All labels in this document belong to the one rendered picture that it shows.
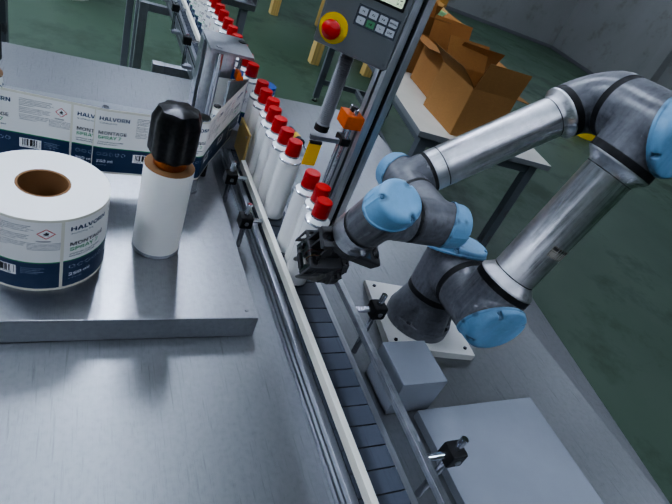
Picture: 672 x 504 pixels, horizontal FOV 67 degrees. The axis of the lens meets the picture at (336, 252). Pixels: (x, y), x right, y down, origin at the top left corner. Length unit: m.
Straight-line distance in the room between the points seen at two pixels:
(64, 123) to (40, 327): 0.42
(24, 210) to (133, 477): 0.42
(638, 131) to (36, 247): 0.94
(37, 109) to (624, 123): 1.03
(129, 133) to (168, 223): 0.24
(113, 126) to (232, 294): 0.41
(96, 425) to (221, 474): 0.20
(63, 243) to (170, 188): 0.19
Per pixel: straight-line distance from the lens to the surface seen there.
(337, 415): 0.85
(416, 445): 0.81
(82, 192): 0.94
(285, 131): 1.19
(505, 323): 0.99
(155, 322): 0.94
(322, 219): 0.98
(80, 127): 1.15
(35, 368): 0.93
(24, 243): 0.91
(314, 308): 1.04
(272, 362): 0.98
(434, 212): 0.79
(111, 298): 0.96
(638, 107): 0.96
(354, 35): 1.11
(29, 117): 1.16
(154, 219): 0.99
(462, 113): 2.62
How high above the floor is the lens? 1.56
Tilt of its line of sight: 34 degrees down
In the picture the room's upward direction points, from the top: 24 degrees clockwise
